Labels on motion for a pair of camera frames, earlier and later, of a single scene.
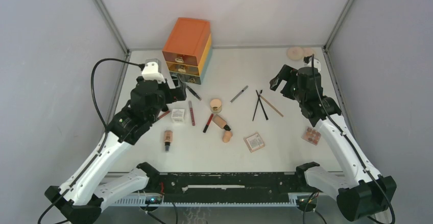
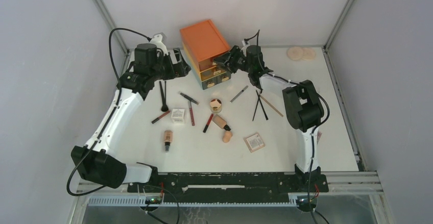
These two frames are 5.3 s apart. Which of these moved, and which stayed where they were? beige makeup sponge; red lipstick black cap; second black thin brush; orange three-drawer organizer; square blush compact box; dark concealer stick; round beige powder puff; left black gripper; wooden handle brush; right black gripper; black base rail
Moved: dark concealer stick; left black gripper; orange three-drawer organizer; right black gripper
Stayed: beige makeup sponge; black base rail; wooden handle brush; square blush compact box; red lipstick black cap; round beige powder puff; second black thin brush
